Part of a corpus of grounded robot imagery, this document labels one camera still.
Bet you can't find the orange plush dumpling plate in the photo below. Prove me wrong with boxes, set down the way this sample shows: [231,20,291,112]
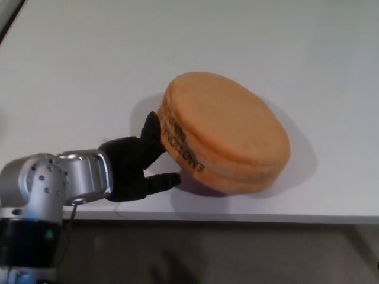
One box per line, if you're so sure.
[157,71,291,197]

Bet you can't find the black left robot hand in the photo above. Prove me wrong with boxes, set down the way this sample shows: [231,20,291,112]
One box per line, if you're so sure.
[97,111,182,204]

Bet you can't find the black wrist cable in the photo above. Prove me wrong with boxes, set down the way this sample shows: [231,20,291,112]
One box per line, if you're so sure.
[67,204,79,230]

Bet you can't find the grey panel with dark edge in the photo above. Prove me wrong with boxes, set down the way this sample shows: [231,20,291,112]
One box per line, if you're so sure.
[0,0,27,45]

